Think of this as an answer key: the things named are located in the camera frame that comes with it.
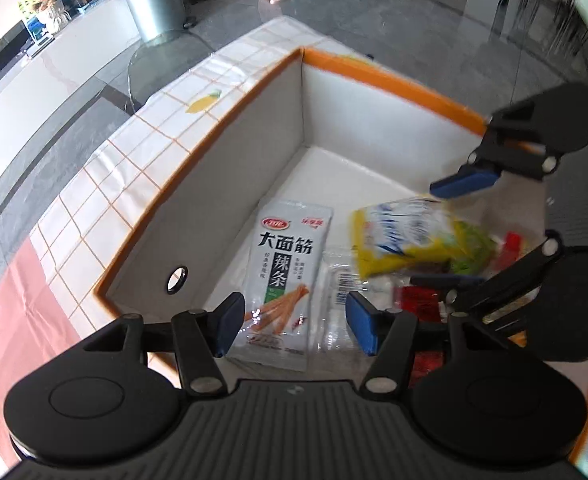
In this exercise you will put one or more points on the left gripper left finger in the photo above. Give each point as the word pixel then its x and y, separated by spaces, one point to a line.
pixel 199 338

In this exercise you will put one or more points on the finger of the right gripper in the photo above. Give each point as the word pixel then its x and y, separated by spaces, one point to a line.
pixel 441 281
pixel 468 180

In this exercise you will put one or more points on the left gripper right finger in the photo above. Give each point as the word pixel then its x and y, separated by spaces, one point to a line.
pixel 387 336

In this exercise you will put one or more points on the red snack bag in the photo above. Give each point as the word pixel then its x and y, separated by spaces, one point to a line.
pixel 428 306

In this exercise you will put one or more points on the yellow snack bag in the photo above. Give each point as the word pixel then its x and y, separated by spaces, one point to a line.
pixel 417 231

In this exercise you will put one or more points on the clear white balls packet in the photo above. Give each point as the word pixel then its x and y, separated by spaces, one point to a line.
pixel 339 277

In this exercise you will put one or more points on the white spicy strip packet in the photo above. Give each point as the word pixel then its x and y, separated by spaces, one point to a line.
pixel 286 249

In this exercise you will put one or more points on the pink checkered table mat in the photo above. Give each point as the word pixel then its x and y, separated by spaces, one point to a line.
pixel 46 290

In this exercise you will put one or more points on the orange storage box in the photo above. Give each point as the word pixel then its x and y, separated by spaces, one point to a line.
pixel 324 151

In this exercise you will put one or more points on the white tv console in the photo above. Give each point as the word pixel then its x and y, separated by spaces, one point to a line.
pixel 35 87

